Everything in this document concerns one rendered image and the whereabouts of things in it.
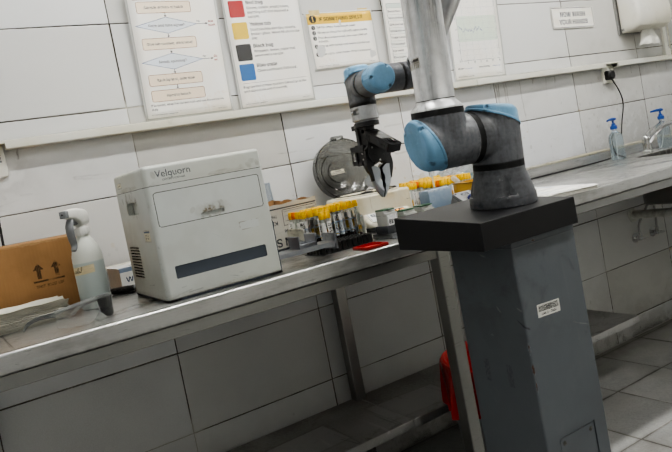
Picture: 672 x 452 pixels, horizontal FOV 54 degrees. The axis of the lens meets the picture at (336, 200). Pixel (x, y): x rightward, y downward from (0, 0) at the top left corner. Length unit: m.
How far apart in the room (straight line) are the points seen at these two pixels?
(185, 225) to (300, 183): 0.91
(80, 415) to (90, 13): 1.19
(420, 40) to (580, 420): 0.91
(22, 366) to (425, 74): 0.98
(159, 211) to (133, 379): 0.81
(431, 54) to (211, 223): 0.61
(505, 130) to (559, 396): 0.59
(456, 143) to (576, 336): 0.51
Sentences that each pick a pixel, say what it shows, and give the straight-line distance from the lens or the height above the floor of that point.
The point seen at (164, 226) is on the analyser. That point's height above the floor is 1.04.
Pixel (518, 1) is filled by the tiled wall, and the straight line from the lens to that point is 3.16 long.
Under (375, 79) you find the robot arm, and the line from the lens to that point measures 1.68.
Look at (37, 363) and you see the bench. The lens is 1.39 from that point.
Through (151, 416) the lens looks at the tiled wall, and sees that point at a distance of 2.19.
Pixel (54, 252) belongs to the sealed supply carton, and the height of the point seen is 1.02.
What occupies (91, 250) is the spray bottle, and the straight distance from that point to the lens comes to 1.64.
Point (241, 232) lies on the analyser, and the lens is 1.52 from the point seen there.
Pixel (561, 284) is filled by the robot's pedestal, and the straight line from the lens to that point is 1.54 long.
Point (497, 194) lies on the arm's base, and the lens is 1.48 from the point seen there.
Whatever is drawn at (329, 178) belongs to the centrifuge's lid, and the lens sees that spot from 2.32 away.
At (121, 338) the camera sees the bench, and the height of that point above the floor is 0.84.
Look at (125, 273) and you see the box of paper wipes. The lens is 1.88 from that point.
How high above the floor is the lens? 1.10
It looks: 3 degrees down
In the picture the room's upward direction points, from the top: 11 degrees counter-clockwise
